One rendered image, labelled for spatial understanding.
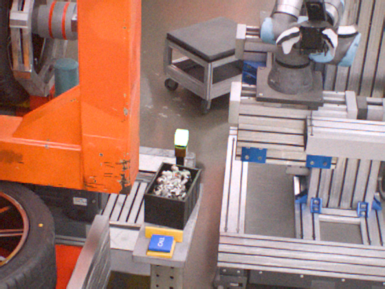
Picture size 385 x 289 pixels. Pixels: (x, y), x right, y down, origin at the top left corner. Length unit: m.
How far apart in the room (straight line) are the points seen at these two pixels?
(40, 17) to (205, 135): 1.28
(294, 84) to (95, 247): 0.84
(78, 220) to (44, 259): 0.58
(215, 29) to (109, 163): 1.81
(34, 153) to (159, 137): 1.38
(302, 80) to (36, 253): 1.02
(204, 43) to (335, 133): 1.57
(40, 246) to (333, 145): 0.99
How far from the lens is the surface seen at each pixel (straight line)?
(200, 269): 3.26
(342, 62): 2.70
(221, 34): 4.30
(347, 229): 3.21
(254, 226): 3.15
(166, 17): 5.30
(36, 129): 2.71
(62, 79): 3.07
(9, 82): 3.03
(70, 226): 3.13
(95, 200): 3.03
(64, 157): 2.71
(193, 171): 2.81
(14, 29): 2.91
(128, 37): 2.45
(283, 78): 2.75
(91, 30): 2.47
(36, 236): 2.61
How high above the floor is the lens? 2.13
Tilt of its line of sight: 32 degrees down
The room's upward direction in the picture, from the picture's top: 3 degrees clockwise
